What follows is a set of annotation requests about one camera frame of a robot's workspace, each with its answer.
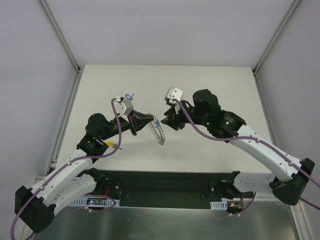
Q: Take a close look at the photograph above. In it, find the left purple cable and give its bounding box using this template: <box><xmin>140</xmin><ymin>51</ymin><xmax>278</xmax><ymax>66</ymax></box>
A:
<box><xmin>10</xmin><ymin>97</ymin><xmax>125</xmax><ymax>240</ymax></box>

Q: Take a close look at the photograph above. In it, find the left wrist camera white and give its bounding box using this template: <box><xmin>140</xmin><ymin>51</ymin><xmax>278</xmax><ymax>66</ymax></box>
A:
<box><xmin>114</xmin><ymin>97</ymin><xmax>134</xmax><ymax>119</ymax></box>

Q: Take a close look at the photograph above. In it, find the metal disc keyring holder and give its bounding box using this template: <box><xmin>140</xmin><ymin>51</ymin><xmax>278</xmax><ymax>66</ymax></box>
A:
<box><xmin>148</xmin><ymin>115</ymin><xmax>166</xmax><ymax>146</ymax></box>

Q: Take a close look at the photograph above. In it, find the aluminium frame post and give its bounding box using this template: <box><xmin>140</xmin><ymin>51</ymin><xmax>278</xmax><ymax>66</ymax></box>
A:
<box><xmin>252</xmin><ymin>0</ymin><xmax>303</xmax><ymax>76</ymax></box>
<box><xmin>37</xmin><ymin>0</ymin><xmax>81</xmax><ymax>73</ymax></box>

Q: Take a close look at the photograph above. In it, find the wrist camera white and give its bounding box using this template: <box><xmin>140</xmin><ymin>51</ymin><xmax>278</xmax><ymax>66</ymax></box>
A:
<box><xmin>114</xmin><ymin>97</ymin><xmax>134</xmax><ymax>119</ymax></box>
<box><xmin>164</xmin><ymin>87</ymin><xmax>184</xmax><ymax>106</ymax></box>

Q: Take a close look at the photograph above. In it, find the right aluminium frame post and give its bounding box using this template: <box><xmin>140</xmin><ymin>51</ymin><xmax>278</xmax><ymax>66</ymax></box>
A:
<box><xmin>252</xmin><ymin>0</ymin><xmax>303</xmax><ymax>76</ymax></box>

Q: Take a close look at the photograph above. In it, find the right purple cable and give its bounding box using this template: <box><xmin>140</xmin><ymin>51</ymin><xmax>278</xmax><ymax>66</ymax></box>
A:
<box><xmin>173</xmin><ymin>98</ymin><xmax>320</xmax><ymax>220</ymax></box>

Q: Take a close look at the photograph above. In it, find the key with yellow tag lower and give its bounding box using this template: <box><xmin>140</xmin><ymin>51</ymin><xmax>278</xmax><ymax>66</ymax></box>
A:
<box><xmin>105</xmin><ymin>141</ymin><xmax>122</xmax><ymax>150</ymax></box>

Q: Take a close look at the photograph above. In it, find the purple cable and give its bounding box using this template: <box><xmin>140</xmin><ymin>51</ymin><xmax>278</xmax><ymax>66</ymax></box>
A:
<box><xmin>173</xmin><ymin>98</ymin><xmax>320</xmax><ymax>220</ymax></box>
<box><xmin>10</xmin><ymin>97</ymin><xmax>125</xmax><ymax>240</ymax></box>

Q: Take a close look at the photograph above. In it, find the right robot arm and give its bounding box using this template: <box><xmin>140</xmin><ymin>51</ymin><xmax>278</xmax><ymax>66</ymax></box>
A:
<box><xmin>161</xmin><ymin>87</ymin><xmax>315</xmax><ymax>206</ymax></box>

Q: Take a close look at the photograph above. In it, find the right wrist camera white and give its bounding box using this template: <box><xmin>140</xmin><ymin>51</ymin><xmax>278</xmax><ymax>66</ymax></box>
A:
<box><xmin>164</xmin><ymin>87</ymin><xmax>184</xmax><ymax>106</ymax></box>

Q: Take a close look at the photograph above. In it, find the left aluminium frame post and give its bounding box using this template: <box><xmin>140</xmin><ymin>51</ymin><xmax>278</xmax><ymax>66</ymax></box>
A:
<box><xmin>37</xmin><ymin>0</ymin><xmax>81</xmax><ymax>73</ymax></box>

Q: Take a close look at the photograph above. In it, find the key with blue outlined tag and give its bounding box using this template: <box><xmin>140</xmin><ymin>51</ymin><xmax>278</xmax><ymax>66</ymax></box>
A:
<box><xmin>124</xmin><ymin>93</ymin><xmax>134</xmax><ymax>101</ymax></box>

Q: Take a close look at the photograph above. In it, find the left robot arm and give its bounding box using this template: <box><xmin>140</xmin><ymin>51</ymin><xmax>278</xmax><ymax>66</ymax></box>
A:
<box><xmin>10</xmin><ymin>109</ymin><xmax>154</xmax><ymax>238</ymax></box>

